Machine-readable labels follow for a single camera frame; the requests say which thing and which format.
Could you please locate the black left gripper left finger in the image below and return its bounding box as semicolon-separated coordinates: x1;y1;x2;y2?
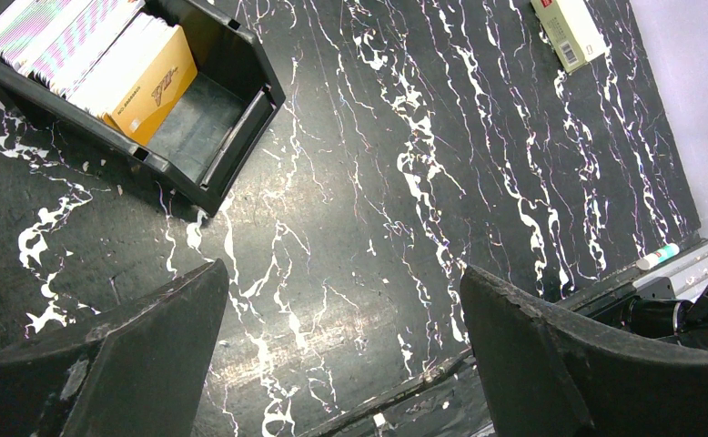
0;260;229;436

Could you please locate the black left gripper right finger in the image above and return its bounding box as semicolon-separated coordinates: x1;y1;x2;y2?
460;266;708;436

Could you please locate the black plastic card bin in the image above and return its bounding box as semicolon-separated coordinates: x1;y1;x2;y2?
0;1;286;216

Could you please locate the gold credit card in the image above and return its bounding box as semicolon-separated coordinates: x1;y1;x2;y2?
99;25;197;146

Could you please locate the stack of white cards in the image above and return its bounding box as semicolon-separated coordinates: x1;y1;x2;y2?
0;1;178;117

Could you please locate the white green marker pen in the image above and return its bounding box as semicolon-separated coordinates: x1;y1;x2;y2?
635;243;680;270

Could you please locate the white cardboard box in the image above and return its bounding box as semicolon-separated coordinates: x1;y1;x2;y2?
530;0;609;75

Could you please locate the aluminium frame rail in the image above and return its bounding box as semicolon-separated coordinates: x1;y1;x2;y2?
632;239;708;301

